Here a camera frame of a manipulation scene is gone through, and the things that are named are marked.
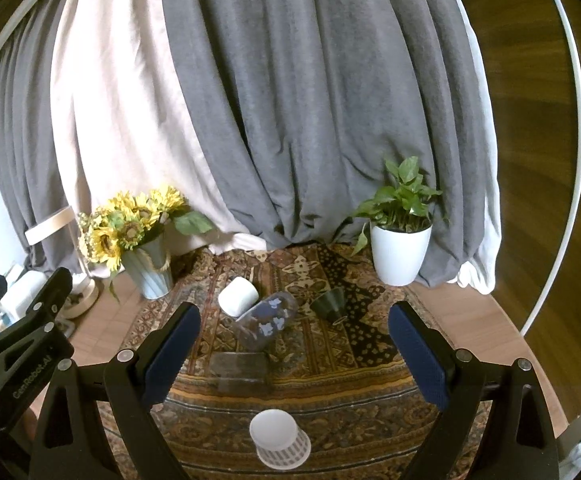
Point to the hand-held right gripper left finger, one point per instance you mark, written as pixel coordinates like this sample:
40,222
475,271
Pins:
175,350

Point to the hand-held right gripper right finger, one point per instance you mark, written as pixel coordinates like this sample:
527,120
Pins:
420,360

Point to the plain white cup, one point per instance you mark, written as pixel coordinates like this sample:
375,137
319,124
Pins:
238,297

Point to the dark green cup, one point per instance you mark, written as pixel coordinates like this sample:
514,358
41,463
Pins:
329,304

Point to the white perforated cup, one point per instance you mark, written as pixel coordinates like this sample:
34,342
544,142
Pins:
278,440

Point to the white appliance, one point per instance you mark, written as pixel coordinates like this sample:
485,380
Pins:
23,285

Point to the pale green ribbed vase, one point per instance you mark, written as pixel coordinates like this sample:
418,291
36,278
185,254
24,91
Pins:
150,272

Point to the patterned brown tablecloth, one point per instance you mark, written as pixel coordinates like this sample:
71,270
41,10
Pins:
330,390

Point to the clear glass with blue flowers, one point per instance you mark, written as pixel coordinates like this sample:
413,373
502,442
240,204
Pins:
265,320

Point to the artificial sunflower bouquet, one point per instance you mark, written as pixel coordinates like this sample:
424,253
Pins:
120,222

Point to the white plant pot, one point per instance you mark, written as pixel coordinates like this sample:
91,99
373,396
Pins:
400,255

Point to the narrow grey curtain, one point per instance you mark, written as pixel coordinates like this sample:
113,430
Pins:
25,150

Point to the white curtain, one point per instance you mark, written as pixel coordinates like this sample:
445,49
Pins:
485,220

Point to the green leafy plant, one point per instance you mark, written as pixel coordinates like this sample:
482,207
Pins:
400,200

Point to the beige curtain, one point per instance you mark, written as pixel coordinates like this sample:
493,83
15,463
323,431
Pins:
120,110

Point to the wide grey curtain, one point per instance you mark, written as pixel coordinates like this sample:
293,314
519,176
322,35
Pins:
320,100

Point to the white curved hoop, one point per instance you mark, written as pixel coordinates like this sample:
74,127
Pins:
577,110

